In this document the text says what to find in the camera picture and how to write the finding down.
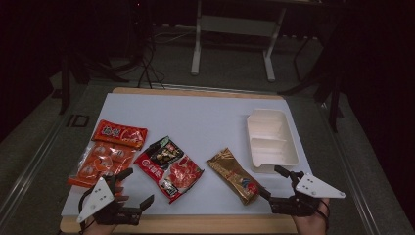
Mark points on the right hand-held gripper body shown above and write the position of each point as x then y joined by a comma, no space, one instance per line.
313,188

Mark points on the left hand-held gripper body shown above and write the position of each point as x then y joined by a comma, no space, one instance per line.
98,199

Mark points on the white divided food tray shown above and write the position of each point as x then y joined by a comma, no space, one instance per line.
270,140

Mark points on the gold snack packet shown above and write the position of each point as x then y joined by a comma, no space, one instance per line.
233,174

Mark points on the red and black food packet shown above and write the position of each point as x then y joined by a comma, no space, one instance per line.
169,168

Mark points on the person's left hand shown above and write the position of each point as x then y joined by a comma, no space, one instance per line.
99,230

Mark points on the person's right hand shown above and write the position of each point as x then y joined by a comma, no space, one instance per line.
311,225

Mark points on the clear orange candy packet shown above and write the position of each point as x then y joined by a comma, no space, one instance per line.
99,161

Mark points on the red orange snack packet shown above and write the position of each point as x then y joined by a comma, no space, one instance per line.
119,133

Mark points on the black stand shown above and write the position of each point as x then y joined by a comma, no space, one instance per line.
334,98
67,84

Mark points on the white table mat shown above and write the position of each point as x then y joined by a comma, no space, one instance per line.
202,120

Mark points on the white metal stand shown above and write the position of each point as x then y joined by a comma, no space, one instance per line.
235,26

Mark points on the black floor bracket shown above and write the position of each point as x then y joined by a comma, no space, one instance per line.
77,120

